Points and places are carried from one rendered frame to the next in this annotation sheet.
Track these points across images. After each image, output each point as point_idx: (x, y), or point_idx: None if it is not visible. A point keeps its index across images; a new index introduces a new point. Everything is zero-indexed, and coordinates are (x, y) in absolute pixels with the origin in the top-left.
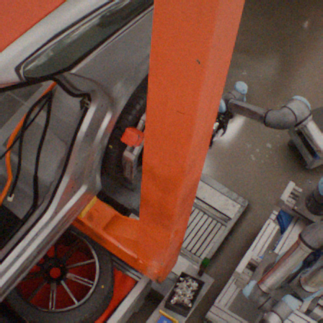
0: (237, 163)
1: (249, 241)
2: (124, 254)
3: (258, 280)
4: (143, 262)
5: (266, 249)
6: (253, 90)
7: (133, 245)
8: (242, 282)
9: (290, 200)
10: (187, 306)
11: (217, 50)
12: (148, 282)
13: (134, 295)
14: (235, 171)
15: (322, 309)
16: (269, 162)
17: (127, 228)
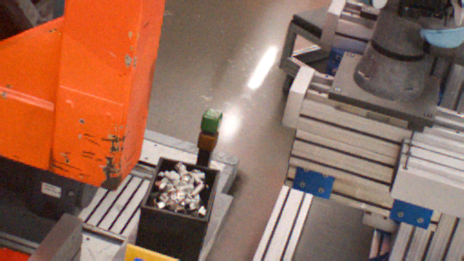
0: (194, 120)
1: (265, 227)
2: (19, 118)
3: (351, 87)
4: (75, 98)
5: (313, 199)
6: (191, 33)
7: (47, 61)
8: (310, 131)
9: (350, 14)
10: (198, 215)
11: None
12: (76, 232)
13: (48, 252)
14: (194, 131)
15: None
16: (256, 117)
17: (26, 38)
